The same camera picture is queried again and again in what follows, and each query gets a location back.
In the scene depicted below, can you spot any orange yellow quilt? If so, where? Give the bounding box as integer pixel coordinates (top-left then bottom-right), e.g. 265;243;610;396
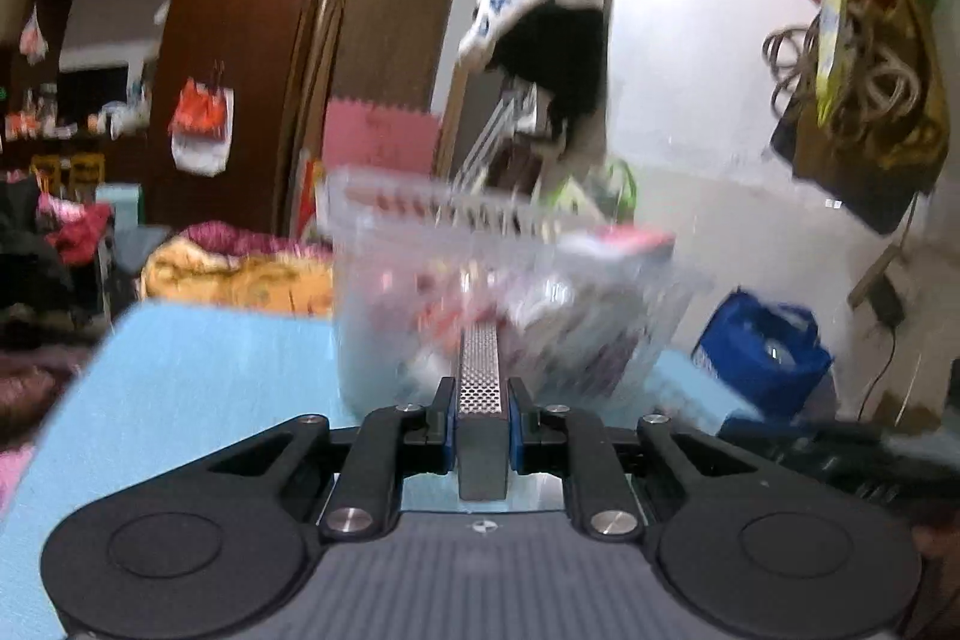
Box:
140;237;335;319

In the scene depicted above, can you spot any white black hanging garment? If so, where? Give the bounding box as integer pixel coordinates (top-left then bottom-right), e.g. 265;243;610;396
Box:
457;0;608;164

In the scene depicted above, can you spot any blue fabric shopping bag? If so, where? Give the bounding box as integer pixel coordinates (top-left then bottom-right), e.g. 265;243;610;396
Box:
692;289;833;420

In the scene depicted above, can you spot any dark clothes pile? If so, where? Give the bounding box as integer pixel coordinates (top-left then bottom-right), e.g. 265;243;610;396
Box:
2;177;114;383

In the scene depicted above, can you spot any dark red wooden wardrobe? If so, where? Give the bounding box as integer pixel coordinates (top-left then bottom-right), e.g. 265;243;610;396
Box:
0;0;352;238

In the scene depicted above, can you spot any grey dotted slim box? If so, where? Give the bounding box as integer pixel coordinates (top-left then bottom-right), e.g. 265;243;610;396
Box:
454;321;509;502

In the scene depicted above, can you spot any translucent white plastic basket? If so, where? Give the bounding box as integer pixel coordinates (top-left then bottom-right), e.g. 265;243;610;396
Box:
317;167;708;420

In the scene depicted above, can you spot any pink foam mat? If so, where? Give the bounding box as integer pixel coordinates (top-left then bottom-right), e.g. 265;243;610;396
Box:
320;99;441;175

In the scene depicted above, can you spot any orange white hanging bag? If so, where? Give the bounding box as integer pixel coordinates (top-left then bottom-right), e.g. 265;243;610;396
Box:
167;78;235;177

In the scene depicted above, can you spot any green white tote bag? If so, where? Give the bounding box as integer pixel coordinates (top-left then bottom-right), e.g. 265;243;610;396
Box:
544;159;638;224

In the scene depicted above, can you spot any red pink tissue pack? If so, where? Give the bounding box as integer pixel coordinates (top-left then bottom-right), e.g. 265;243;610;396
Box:
553;224;675;283

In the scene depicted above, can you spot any brown hanging bag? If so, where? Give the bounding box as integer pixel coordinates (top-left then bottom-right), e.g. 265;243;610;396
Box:
761;0;950;236

